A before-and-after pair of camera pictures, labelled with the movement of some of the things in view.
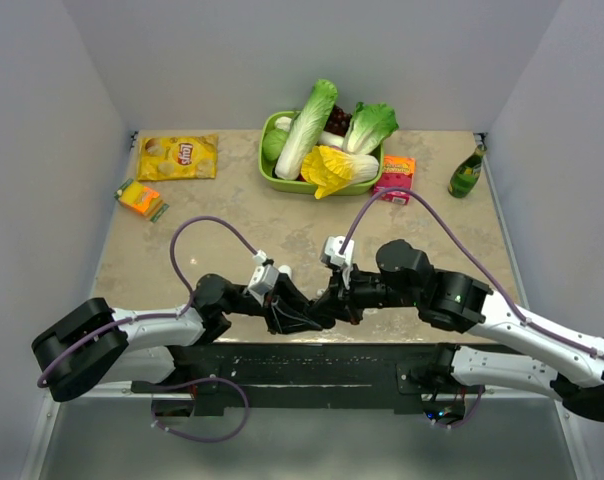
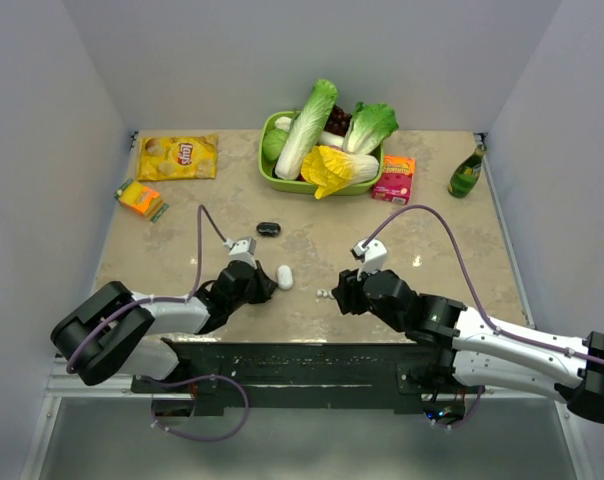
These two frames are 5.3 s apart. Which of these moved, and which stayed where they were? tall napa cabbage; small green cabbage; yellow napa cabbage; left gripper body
Moved: left gripper body
Stayed: tall napa cabbage; small green cabbage; yellow napa cabbage
